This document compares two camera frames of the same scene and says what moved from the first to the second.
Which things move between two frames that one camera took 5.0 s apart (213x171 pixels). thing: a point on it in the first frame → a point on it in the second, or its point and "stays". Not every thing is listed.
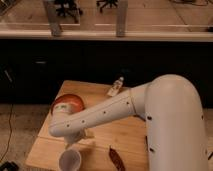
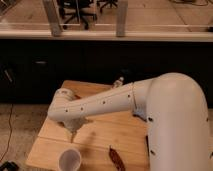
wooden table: [127, 134] stays
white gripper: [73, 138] → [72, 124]
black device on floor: [9, 166] stays
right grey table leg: [122, 12] stays
